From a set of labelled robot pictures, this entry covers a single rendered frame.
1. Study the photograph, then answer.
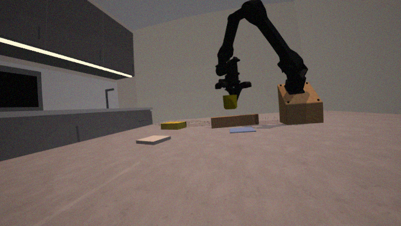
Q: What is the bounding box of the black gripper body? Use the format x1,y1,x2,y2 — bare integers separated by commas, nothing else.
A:
215,71,252,89

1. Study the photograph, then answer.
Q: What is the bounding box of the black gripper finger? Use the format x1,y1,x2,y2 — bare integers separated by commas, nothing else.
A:
235,88,244,100
225,88,235,95

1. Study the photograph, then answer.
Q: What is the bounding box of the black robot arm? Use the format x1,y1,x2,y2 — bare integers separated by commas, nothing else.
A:
216,0,308,95

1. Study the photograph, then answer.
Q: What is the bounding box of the brown rectangular bar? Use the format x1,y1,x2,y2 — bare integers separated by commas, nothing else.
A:
211,114,259,129

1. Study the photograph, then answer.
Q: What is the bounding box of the yellow cup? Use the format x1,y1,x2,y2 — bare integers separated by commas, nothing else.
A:
223,94,237,109

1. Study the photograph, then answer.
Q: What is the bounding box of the beige flat rectangular pad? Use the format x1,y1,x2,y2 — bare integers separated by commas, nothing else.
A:
136,135,172,146

